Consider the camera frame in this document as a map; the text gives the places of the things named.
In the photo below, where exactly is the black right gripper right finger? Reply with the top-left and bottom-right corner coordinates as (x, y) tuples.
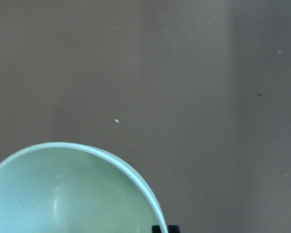
(168, 225), (179, 233)

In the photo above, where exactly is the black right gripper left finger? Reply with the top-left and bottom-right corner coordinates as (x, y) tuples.
(151, 225), (162, 233)

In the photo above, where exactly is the mint green bowl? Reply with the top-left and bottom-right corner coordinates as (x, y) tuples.
(0, 142), (168, 233)

